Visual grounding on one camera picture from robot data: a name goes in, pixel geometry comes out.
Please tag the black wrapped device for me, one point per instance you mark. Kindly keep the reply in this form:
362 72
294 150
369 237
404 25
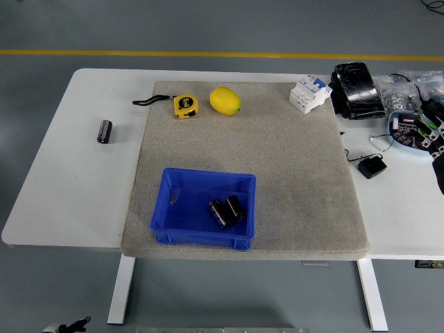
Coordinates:
357 90

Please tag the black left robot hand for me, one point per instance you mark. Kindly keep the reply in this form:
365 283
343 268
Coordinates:
74 326

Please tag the clear bag of screws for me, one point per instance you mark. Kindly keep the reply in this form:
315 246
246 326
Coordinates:
428 78
393 93

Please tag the grey-brown mat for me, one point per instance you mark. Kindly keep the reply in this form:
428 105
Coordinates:
243 145

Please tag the table control panel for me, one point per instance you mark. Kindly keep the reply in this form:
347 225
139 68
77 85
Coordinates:
429 264

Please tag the yellow lemon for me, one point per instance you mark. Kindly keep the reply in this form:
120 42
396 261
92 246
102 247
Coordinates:
224 100

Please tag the white circuit breaker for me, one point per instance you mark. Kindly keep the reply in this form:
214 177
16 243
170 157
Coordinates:
308 94

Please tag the black power adapter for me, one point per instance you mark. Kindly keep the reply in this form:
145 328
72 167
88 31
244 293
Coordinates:
372 167

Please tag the grey under-table bracket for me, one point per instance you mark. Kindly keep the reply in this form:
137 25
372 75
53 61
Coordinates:
315 263

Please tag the yellow tape measure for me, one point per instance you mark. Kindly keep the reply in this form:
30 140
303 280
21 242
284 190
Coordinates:
186 106

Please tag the small clear plastic bag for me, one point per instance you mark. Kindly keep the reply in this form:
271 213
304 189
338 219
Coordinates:
175 196

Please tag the light blue bowl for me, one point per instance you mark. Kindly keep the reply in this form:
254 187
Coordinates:
392 121

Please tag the blue plastic box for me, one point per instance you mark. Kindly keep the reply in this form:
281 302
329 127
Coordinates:
187 218

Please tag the white table leg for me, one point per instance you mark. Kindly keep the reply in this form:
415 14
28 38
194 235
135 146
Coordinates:
373 295
121 291

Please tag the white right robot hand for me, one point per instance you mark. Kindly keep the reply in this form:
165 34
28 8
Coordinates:
437 145

